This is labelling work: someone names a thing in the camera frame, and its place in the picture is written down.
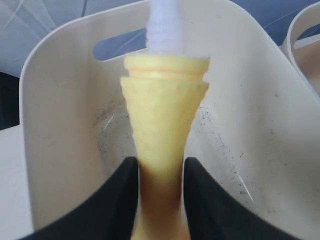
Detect cream bin marked O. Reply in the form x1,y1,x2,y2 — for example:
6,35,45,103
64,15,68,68
281,2,320,94

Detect detached chicken head with tube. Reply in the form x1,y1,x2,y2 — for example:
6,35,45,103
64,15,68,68
120,0,210,240

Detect cream bin marked X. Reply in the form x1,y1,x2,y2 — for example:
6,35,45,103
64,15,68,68
20,0,320,240

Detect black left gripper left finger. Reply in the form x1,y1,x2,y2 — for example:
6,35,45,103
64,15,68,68
25,156,139,240

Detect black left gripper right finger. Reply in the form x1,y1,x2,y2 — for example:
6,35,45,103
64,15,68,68
183,156,320,240

